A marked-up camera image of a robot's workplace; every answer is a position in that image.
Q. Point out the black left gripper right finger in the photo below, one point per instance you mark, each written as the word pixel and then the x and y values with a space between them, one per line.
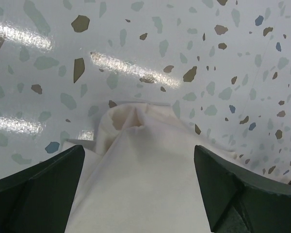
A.
pixel 237 200

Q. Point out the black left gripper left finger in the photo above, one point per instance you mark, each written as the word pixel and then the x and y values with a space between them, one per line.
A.
pixel 39 199

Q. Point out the white printed t shirt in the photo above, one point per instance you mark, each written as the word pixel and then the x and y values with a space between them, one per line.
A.
pixel 141 177

